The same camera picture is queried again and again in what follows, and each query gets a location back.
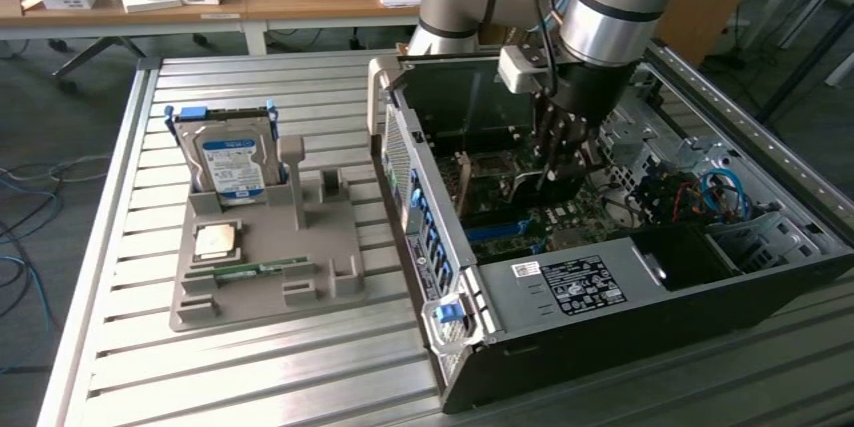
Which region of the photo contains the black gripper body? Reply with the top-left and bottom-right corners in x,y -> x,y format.
533,60 -> 641,124

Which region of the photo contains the green graphics card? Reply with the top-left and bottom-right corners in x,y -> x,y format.
455,149 -> 593,218

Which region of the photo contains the CPU socket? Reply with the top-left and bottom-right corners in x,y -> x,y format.
470,151 -> 533,176

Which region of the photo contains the perforated metal drive cage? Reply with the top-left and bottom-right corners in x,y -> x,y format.
585,91 -> 693,191

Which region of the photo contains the green motherboard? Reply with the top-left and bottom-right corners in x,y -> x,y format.
433,139 -> 642,256

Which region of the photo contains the grey chipset heatsink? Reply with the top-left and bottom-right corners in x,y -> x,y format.
550,228 -> 606,251

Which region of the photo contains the blue expansion slot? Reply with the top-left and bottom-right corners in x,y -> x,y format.
465,219 -> 535,243

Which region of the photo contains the grey power supply unit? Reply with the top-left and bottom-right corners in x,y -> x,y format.
477,236 -> 669,336

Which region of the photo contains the grey metal disk bay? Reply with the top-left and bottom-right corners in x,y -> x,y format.
704,211 -> 826,276

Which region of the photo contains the blue case latch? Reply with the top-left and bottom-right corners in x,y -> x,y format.
431,299 -> 463,324

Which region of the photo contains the black PC case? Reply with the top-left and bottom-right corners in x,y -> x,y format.
369,38 -> 854,416

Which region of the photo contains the hard disk blue caddy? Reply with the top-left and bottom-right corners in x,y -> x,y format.
162,104 -> 290,208

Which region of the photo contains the grey parts rack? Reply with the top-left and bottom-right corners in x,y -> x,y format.
166,134 -> 379,333

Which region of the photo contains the silver CPU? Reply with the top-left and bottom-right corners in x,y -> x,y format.
191,224 -> 241,263

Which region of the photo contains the green RAM stick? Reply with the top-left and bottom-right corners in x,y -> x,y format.
184,256 -> 310,283

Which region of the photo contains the wooden desk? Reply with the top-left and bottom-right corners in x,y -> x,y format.
0,0 -> 613,93

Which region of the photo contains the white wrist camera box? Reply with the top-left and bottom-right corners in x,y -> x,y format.
498,44 -> 569,95

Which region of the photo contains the blue wire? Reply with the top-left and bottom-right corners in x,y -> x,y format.
700,166 -> 756,223

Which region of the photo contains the white floor cable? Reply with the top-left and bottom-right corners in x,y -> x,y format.
0,154 -> 112,183

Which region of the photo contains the blue floor cable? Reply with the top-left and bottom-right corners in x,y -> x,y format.
0,186 -> 66,373

